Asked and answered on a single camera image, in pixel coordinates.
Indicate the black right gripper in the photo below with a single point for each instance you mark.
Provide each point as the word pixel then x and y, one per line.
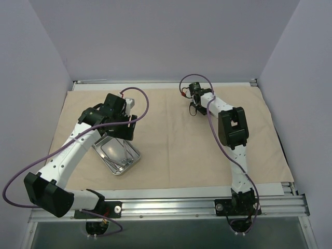
pixel 201 110

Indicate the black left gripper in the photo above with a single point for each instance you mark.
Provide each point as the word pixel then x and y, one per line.
pixel 122 128

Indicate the metal instrument tray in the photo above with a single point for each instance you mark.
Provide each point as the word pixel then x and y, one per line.
pixel 111 148

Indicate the steel surgical scissors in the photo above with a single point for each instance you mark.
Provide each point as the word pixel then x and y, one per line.
pixel 127 156

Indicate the beige cloth wrap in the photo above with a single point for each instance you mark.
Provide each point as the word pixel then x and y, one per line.
pixel 178 149

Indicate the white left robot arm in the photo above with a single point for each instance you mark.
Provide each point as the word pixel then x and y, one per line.
pixel 47 188

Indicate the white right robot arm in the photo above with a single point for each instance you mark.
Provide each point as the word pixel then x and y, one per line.
pixel 232 138

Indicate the steel tweezers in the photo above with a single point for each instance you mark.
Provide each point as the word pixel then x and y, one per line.
pixel 112 164

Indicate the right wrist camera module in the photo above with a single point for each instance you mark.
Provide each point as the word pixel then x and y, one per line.
pixel 195 88

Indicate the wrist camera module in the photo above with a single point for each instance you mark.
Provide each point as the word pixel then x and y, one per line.
pixel 195 88
pixel 129 104

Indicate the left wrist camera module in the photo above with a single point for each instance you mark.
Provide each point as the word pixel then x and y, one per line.
pixel 129 104

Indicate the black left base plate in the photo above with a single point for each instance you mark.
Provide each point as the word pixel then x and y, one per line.
pixel 110 209

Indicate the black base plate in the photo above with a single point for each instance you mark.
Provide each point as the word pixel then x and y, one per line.
pixel 225 207
pixel 110 209

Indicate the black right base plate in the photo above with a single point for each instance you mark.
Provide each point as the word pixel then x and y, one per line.
pixel 225 207

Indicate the aluminium mounting rail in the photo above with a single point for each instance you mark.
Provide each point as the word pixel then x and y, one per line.
pixel 190 208

